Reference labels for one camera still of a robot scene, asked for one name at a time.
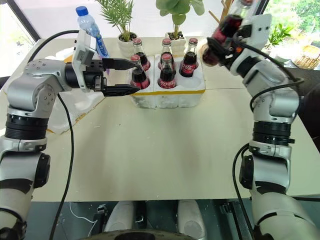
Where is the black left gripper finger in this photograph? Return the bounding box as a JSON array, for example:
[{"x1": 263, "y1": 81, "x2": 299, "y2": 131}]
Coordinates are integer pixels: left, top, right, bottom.
[
  {"x1": 102, "y1": 84, "x2": 142, "y2": 98},
  {"x1": 101, "y1": 57, "x2": 137, "y2": 71}
]

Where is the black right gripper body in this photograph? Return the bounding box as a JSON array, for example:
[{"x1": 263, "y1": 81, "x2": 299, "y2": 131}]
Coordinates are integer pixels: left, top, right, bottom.
[{"x1": 222, "y1": 24, "x2": 252, "y2": 62}]

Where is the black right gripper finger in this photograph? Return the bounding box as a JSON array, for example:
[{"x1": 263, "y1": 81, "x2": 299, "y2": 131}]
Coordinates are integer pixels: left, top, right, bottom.
[
  {"x1": 206, "y1": 36, "x2": 228, "y2": 55},
  {"x1": 216, "y1": 55, "x2": 235, "y2": 68}
]

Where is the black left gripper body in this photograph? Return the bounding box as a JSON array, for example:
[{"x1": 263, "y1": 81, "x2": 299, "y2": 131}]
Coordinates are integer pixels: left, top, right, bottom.
[{"x1": 83, "y1": 58, "x2": 109, "y2": 93}]

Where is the glass cola bottle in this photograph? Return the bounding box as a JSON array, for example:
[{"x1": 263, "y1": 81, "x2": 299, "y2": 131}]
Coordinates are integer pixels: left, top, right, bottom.
[
  {"x1": 129, "y1": 55, "x2": 151, "y2": 91},
  {"x1": 131, "y1": 38, "x2": 152, "y2": 73},
  {"x1": 157, "y1": 53, "x2": 177, "y2": 90},
  {"x1": 201, "y1": 0, "x2": 256, "y2": 67},
  {"x1": 159, "y1": 38, "x2": 176, "y2": 62},
  {"x1": 178, "y1": 37, "x2": 200, "y2": 78}
]

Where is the white foam crate yellow tape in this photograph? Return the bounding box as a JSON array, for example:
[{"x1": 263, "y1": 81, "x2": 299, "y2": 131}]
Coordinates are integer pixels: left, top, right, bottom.
[{"x1": 126, "y1": 53, "x2": 207, "y2": 110}]

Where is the palm plant in white pot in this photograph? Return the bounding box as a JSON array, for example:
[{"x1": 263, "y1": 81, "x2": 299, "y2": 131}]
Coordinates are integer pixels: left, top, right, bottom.
[{"x1": 96, "y1": 0, "x2": 139, "y2": 59}]

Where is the wooden branched stand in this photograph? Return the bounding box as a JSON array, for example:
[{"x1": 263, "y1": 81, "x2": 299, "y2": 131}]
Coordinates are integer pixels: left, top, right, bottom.
[{"x1": 208, "y1": 0, "x2": 235, "y2": 25}]

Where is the white foam lid yellow tape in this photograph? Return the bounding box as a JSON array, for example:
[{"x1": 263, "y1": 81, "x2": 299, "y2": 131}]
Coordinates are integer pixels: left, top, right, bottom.
[{"x1": 46, "y1": 48, "x2": 108, "y2": 136}]

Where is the round-leaf plant in white pot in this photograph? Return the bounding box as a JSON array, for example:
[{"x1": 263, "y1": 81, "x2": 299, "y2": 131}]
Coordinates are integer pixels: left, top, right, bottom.
[{"x1": 155, "y1": 0, "x2": 206, "y2": 54}]

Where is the small green potted plant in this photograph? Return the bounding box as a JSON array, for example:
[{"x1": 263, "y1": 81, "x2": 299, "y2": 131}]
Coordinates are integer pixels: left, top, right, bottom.
[{"x1": 267, "y1": 23, "x2": 295, "y2": 60}]

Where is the blue cap water bottle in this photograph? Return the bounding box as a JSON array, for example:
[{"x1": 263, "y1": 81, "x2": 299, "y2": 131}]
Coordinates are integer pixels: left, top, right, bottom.
[{"x1": 75, "y1": 6, "x2": 111, "y2": 75}]

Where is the wicker basket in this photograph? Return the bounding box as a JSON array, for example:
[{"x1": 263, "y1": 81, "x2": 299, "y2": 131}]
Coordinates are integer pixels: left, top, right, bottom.
[{"x1": 293, "y1": 44, "x2": 320, "y2": 70}]

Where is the white rounded shell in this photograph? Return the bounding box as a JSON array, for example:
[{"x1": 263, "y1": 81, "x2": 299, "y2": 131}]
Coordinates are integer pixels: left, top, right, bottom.
[
  {"x1": 103, "y1": 200, "x2": 135, "y2": 233},
  {"x1": 176, "y1": 199, "x2": 206, "y2": 240}
]

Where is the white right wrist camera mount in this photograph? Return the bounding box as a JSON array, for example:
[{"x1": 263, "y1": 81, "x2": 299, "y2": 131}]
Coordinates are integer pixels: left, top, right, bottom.
[{"x1": 239, "y1": 13, "x2": 273, "y2": 51}]

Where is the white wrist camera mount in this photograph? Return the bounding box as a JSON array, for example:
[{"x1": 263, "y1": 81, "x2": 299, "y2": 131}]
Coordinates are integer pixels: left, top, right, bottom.
[
  {"x1": 71, "y1": 29, "x2": 98, "y2": 93},
  {"x1": 239, "y1": 13, "x2": 273, "y2": 51}
]

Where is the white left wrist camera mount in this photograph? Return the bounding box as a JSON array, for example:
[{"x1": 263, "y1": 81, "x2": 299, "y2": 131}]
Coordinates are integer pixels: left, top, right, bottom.
[{"x1": 71, "y1": 29, "x2": 98, "y2": 93}]

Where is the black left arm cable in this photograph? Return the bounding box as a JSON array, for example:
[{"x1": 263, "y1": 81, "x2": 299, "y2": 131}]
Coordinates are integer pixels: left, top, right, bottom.
[{"x1": 26, "y1": 29, "x2": 81, "y2": 240}]

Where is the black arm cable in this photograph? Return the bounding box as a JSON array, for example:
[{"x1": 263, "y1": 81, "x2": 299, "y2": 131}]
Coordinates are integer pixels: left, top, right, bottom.
[
  {"x1": 26, "y1": 29, "x2": 81, "y2": 240},
  {"x1": 232, "y1": 42, "x2": 305, "y2": 240}
]

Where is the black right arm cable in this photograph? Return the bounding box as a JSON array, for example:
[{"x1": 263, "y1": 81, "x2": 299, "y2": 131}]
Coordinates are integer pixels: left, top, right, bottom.
[{"x1": 232, "y1": 42, "x2": 305, "y2": 240}]

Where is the black table bracket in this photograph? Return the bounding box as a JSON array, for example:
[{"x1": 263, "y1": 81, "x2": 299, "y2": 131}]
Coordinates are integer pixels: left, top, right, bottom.
[{"x1": 95, "y1": 203, "x2": 108, "y2": 231}]

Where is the black table frame beam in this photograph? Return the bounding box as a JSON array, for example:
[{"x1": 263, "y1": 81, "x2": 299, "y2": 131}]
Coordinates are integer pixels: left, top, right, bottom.
[{"x1": 230, "y1": 199, "x2": 254, "y2": 240}]

